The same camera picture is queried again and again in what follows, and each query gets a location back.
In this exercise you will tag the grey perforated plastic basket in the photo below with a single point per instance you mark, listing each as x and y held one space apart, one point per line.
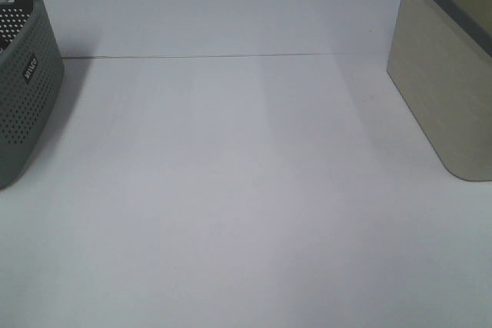
32 72

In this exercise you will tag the beige bin with grey rim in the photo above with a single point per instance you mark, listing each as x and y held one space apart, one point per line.
440 62

